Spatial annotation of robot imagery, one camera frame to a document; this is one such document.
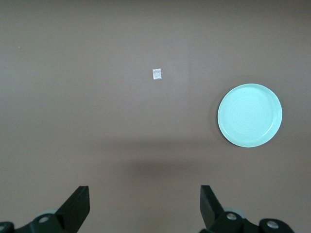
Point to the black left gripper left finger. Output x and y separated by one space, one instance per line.
73 211

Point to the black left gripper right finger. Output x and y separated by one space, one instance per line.
211 211

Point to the light green round plate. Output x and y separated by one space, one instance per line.
249 115

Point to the small square tape patch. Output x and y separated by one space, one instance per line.
157 74

